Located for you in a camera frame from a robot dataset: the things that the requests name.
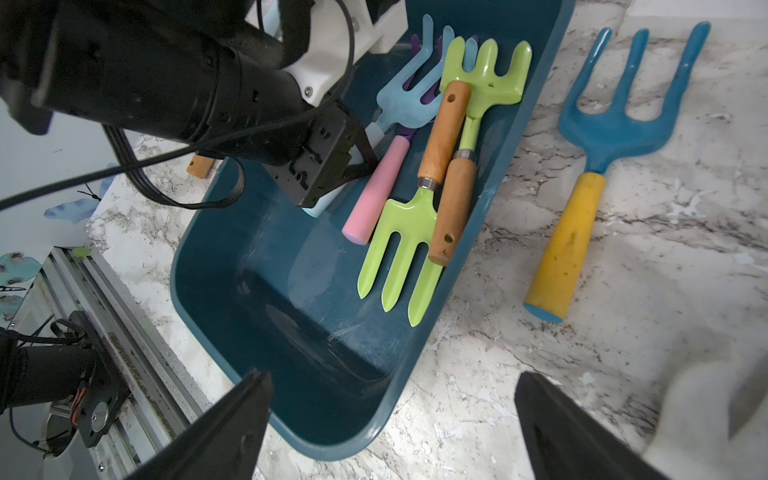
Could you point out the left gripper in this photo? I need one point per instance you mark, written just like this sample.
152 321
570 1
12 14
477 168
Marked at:
169 69

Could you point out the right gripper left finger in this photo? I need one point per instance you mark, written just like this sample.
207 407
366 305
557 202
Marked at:
225 442

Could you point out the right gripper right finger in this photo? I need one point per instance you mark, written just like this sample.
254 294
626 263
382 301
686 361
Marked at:
565 442

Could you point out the green trowel wooden handle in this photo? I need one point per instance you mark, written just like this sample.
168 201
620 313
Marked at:
200 166

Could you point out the teal plastic storage box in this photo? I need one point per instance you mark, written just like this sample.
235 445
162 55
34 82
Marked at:
262 285

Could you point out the light blue rake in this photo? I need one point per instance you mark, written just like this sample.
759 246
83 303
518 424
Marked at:
404 107

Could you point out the purple tool pink handle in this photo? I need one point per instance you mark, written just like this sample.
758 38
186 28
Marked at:
368 210

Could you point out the green rake wooden handle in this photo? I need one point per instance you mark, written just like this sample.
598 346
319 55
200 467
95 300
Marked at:
472 64

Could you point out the green fork wooden handle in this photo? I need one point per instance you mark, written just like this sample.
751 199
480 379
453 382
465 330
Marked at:
415 220

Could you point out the teal fork yellow handle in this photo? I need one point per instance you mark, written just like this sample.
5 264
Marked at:
604 138

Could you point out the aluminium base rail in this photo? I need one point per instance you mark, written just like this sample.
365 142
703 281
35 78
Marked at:
162 402

